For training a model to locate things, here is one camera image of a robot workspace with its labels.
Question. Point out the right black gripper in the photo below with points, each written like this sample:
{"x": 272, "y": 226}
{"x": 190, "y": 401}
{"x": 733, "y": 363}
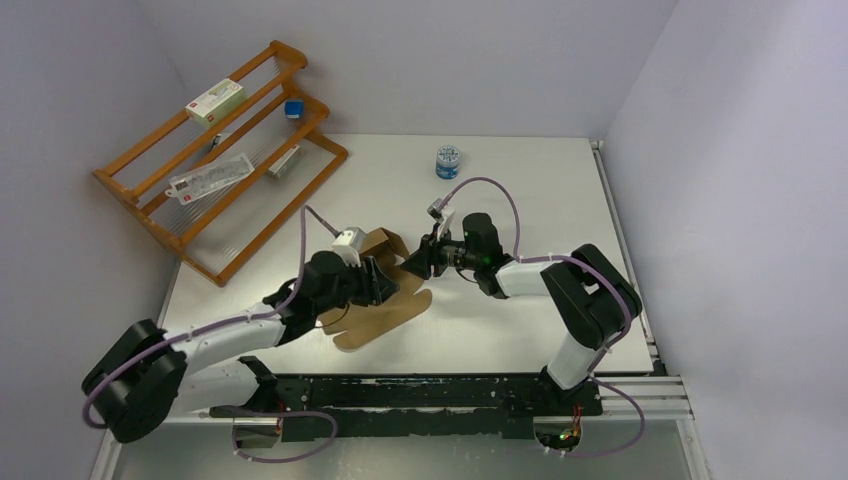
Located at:
{"x": 420, "y": 261}

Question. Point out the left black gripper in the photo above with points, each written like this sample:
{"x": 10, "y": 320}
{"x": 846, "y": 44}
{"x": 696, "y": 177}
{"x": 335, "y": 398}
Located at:
{"x": 373, "y": 282}

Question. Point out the brown cardboard box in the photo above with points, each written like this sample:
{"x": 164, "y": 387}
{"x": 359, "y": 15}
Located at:
{"x": 353, "y": 327}

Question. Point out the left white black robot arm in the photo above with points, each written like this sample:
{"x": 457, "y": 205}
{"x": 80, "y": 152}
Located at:
{"x": 150, "y": 372}

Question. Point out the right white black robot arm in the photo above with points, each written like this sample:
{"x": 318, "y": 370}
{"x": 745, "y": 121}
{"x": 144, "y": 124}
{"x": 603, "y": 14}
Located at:
{"x": 596, "y": 303}

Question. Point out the small grey white box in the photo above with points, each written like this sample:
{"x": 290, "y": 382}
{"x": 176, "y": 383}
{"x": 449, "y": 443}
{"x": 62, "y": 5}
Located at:
{"x": 286, "y": 162}

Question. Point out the green white carton box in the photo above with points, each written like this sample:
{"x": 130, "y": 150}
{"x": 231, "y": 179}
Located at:
{"x": 215, "y": 103}

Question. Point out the blue white round jar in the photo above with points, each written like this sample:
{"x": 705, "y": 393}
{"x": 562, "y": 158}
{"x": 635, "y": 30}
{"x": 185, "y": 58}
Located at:
{"x": 448, "y": 160}

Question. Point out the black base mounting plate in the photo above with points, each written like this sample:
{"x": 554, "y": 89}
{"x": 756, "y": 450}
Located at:
{"x": 506, "y": 404}

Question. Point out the orange wooden rack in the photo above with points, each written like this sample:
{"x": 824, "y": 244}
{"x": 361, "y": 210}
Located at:
{"x": 218, "y": 234}

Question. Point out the small blue cube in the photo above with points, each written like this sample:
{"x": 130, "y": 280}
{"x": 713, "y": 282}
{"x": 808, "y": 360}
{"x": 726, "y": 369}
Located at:
{"x": 294, "y": 109}

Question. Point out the clear plastic packet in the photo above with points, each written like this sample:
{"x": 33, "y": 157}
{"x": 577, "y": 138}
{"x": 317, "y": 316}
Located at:
{"x": 208, "y": 179}

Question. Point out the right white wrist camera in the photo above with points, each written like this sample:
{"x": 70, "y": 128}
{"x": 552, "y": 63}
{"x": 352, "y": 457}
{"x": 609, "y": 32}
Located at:
{"x": 443, "y": 215}

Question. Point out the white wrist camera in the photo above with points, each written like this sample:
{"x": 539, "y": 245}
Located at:
{"x": 348, "y": 245}
{"x": 443, "y": 215}

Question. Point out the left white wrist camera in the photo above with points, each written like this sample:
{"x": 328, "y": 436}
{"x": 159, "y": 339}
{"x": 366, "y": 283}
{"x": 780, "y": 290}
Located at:
{"x": 348, "y": 245}

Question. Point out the aluminium frame rails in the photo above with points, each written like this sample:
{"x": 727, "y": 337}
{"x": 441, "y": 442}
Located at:
{"x": 638, "y": 399}

